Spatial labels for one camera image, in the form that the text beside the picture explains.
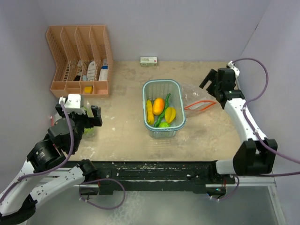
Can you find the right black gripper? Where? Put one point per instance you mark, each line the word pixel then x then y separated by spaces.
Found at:
pixel 212 76

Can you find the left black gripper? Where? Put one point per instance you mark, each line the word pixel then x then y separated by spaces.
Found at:
pixel 97 120

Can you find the green cabbage toy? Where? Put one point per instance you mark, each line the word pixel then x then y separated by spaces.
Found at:
pixel 89 131

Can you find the clear orange-zip bag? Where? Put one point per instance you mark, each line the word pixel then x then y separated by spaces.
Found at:
pixel 196 99
pixel 87 114

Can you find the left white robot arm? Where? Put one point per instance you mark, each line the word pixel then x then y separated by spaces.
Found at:
pixel 19 201

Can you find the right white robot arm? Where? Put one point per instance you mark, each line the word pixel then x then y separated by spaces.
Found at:
pixel 252 158

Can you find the yellow block in organizer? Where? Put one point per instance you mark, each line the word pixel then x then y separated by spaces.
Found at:
pixel 88 89

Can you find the black white item in organizer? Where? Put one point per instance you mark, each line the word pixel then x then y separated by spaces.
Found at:
pixel 78 71

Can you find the white patterned packet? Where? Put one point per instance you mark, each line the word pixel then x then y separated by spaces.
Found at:
pixel 91 71

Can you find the white blue packet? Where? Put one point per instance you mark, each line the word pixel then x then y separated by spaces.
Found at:
pixel 103 76

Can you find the yellow star fruit toy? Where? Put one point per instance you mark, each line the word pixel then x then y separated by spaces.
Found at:
pixel 170 114

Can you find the orange plastic file organizer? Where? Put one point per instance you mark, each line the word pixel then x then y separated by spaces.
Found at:
pixel 71 43

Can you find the light blue plastic basket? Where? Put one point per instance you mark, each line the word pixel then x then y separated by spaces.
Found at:
pixel 160 88

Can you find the orange mango toy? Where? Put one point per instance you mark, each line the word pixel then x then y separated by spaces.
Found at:
pixel 158 106

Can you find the green chili pepper toy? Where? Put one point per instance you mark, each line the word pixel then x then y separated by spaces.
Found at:
pixel 157 123

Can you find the green chayote toy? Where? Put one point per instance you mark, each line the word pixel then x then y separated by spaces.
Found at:
pixel 164 125

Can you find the small green white box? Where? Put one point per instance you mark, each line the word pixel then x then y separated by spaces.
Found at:
pixel 146 61

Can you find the yellow banana toy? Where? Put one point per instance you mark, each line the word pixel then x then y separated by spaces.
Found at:
pixel 150 115

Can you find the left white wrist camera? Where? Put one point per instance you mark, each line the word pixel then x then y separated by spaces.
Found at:
pixel 73 103

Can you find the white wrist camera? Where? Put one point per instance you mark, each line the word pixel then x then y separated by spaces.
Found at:
pixel 232 66
pixel 73 103

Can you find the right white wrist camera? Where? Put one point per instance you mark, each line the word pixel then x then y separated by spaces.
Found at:
pixel 232 66

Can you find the black aluminium base frame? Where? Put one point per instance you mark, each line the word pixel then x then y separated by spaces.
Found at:
pixel 196 177

